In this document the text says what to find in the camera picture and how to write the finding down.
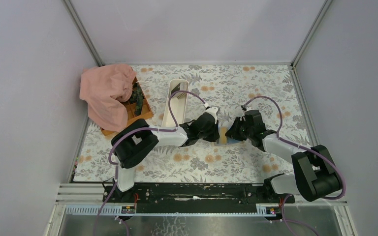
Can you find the pink crumpled cloth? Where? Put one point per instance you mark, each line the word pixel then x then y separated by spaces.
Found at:
pixel 105 89

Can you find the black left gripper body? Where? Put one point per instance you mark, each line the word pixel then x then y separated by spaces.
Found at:
pixel 208 135

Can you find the long white plastic tray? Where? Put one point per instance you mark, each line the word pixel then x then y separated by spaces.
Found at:
pixel 178 106

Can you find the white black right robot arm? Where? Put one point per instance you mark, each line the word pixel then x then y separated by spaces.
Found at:
pixel 314 173

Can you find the orange wooden organizer tray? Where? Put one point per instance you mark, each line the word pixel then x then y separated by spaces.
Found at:
pixel 147 112

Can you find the slotted aluminium cable duct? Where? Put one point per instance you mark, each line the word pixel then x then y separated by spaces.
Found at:
pixel 146 210

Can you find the dark green items in organizer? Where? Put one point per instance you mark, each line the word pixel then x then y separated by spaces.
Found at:
pixel 137 99

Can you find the floral patterned table mat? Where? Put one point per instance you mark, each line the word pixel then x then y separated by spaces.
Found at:
pixel 268 88

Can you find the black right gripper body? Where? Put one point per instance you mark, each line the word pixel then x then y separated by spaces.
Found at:
pixel 246 131

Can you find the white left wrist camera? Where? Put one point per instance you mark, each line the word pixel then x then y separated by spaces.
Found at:
pixel 213 111

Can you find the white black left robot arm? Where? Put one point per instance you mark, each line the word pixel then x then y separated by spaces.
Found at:
pixel 131 146

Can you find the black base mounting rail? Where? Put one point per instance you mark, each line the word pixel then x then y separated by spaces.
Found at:
pixel 193 194

